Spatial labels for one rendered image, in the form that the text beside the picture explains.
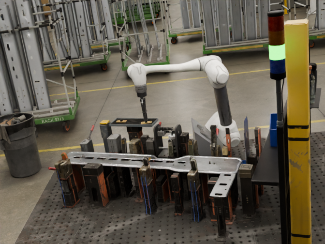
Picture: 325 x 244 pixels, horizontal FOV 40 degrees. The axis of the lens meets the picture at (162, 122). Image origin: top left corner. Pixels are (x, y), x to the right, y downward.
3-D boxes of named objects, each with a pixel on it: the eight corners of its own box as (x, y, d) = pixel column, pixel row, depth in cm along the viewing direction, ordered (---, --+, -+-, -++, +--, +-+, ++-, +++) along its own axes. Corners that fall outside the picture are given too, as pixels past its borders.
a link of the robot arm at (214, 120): (214, 129, 399) (230, 110, 393) (222, 140, 385) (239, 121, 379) (201, 122, 391) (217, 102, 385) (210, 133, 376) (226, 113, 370)
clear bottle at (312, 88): (302, 105, 263) (302, 72, 256) (303, 101, 268) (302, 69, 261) (314, 105, 260) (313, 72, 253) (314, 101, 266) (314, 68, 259)
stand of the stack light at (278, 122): (271, 137, 209) (265, 12, 188) (273, 131, 215) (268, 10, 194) (287, 137, 206) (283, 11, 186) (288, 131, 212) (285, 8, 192)
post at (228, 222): (222, 224, 288) (218, 184, 277) (226, 214, 297) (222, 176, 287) (232, 225, 285) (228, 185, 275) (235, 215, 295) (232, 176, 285)
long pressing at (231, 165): (54, 164, 337) (54, 163, 337) (70, 152, 357) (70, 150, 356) (236, 175, 286) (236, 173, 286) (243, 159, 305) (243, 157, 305)
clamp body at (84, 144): (85, 184, 365) (77, 144, 352) (92, 177, 374) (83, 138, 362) (96, 184, 361) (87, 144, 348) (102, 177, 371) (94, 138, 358)
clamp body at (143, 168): (142, 214, 311) (134, 170, 298) (148, 205, 321) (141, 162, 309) (154, 216, 307) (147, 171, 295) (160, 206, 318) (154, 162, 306)
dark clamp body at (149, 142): (148, 187, 346) (141, 142, 332) (155, 179, 357) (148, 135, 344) (161, 188, 342) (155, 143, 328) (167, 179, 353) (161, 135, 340)
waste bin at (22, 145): (0, 183, 548) (-16, 129, 522) (14, 163, 598) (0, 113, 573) (39, 179, 544) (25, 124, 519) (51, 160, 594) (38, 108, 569)
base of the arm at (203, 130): (195, 123, 397) (199, 118, 395) (215, 138, 400) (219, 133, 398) (196, 129, 380) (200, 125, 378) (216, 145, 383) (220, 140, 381)
